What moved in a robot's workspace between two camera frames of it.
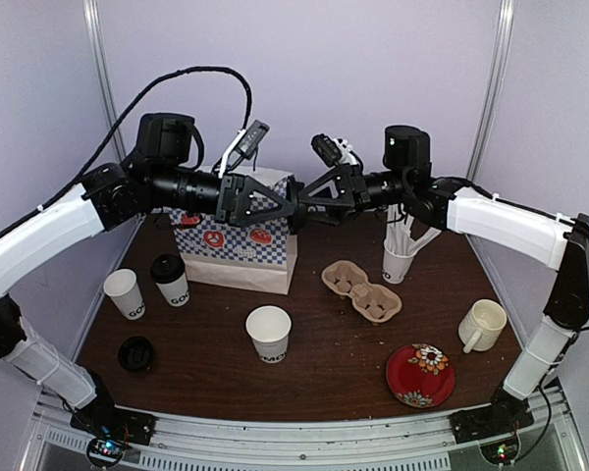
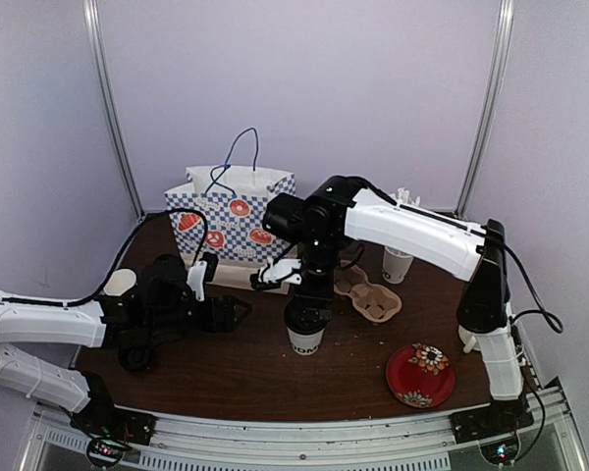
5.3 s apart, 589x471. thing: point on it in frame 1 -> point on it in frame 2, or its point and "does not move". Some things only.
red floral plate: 420,375 does not move
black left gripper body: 225,211 -> 209,322
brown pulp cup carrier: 372,302 does not move
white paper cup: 269,327 -> 305,343
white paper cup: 122,285 does not move
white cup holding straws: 396,267 does not move
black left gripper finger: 253,218 -> 237,325
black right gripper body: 359,188 -> 324,291
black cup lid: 134,354 does not move
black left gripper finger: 269,192 -> 239,304
